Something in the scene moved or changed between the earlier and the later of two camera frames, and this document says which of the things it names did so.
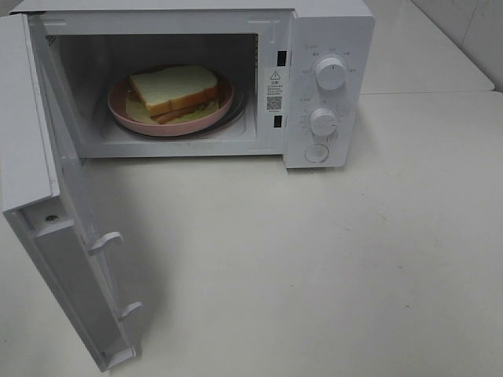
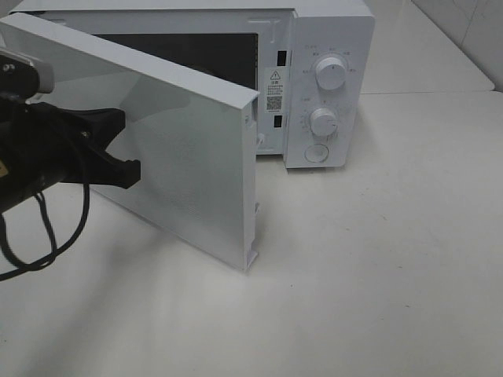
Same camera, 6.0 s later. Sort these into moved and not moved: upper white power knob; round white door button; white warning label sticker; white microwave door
Moved: white microwave door
Not moved: round white door button; white warning label sticker; upper white power knob
